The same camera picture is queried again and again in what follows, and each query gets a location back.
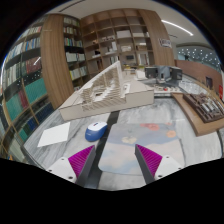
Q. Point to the dark grey building model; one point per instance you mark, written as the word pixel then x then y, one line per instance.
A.
pixel 163 73

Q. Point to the pastel patterned mouse pad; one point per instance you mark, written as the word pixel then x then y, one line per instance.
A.
pixel 119 157

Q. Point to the white paper sheet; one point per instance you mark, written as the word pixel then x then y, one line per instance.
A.
pixel 54 135

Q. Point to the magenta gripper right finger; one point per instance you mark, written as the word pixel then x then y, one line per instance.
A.
pixel 153 165

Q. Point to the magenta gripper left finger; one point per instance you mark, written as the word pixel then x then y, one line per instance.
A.
pixel 75 168

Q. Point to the brown wooden site model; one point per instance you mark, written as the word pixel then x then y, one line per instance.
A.
pixel 205 116

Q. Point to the bookshelf full of books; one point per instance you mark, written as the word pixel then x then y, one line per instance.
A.
pixel 42 69

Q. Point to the white architectural building model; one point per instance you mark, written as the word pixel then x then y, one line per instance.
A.
pixel 108 91

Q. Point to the blue and white computer mouse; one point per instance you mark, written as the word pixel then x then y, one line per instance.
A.
pixel 95 131

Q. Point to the wooden display shelf unit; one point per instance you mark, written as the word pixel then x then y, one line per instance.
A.
pixel 134 37

